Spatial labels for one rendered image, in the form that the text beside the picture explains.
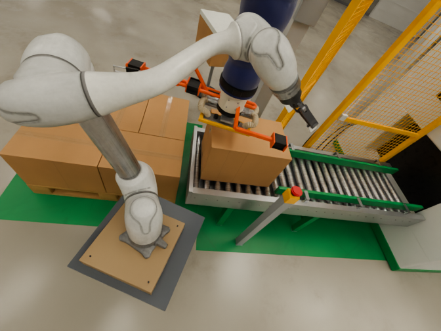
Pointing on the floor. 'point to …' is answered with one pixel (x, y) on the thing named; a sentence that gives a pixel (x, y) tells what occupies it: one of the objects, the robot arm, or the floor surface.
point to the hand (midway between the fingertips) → (300, 118)
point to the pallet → (77, 193)
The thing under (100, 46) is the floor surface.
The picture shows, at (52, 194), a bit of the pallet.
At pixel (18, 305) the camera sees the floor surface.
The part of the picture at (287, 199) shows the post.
